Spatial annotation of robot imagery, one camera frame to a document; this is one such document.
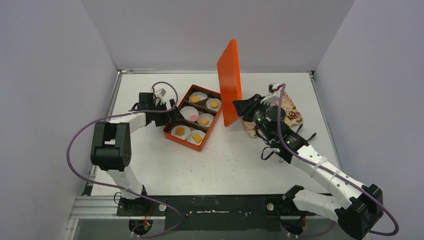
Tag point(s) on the pink round cookie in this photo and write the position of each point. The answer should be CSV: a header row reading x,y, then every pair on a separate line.
x,y
193,118

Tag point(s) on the white paper cup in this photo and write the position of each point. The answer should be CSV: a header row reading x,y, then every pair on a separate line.
x,y
188,111
213,99
184,137
207,115
189,137
201,95

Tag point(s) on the round orange cookie top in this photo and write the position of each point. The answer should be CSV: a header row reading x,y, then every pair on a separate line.
x,y
214,104

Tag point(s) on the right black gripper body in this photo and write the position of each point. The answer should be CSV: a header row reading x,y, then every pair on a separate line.
x,y
251,108

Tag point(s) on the orange cookie tin box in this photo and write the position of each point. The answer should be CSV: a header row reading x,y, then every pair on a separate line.
x,y
202,109

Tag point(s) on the floral tray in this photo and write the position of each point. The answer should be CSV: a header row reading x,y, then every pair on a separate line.
x,y
287,105

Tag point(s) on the round orange cookie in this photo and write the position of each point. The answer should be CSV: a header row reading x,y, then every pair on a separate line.
x,y
214,104
194,99

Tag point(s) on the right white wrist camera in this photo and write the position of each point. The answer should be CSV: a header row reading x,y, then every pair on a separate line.
x,y
274,92

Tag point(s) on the small orange cookie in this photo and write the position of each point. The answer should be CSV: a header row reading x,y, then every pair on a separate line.
x,y
204,121
180,131

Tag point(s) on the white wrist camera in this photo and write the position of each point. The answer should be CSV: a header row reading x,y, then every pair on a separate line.
x,y
274,92
158,96

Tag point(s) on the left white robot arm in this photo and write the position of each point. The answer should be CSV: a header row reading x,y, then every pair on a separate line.
x,y
111,144

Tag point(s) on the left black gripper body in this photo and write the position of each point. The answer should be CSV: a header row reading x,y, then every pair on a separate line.
x,y
162,118

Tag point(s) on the chocolate heart cookie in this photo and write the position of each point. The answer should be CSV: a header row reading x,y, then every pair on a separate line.
x,y
292,115

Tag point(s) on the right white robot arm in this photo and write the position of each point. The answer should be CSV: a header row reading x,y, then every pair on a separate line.
x,y
355,206

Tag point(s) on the orange tin lid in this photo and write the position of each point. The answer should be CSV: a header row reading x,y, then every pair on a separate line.
x,y
229,77

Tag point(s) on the aluminium frame rail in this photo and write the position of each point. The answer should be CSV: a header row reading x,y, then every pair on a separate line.
x,y
152,71

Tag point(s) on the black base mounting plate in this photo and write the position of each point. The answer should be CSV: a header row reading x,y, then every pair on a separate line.
x,y
215,212

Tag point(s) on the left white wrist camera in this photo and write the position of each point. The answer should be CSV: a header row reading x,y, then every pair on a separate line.
x,y
158,96

